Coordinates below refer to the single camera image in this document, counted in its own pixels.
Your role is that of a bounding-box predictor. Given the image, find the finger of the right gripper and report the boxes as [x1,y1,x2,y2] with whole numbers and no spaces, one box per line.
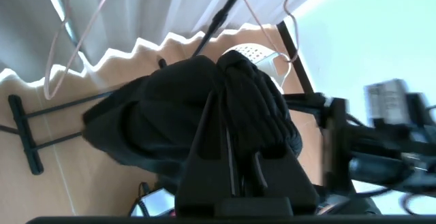
[281,93,328,115]

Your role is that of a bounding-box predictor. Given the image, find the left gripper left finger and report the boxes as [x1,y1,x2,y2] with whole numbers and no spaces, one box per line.
[174,90,240,217]

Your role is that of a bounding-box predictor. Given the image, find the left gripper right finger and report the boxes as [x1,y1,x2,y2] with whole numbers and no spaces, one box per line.
[251,145,320,217]

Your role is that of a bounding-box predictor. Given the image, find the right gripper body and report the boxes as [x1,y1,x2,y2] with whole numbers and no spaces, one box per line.
[320,96,415,193]

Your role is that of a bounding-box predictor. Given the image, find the black shorts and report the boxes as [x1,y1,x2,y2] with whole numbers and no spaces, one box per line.
[81,49,303,184]

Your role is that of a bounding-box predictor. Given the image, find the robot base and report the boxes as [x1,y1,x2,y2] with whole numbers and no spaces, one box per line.
[128,181,382,217]

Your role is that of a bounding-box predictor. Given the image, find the white laundry basket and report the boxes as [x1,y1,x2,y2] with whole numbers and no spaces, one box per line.
[223,42,293,89]

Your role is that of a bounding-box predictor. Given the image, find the pink clothes hanger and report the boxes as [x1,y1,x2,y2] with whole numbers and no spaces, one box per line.
[43,0,119,101]
[232,0,300,63]

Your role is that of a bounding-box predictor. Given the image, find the black clothes rack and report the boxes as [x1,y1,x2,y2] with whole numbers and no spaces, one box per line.
[0,0,253,176]

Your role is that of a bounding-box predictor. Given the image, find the beige curtain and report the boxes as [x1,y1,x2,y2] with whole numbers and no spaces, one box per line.
[0,0,337,84]

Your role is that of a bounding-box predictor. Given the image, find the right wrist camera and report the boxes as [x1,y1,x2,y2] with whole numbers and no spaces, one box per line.
[363,78,426,129]

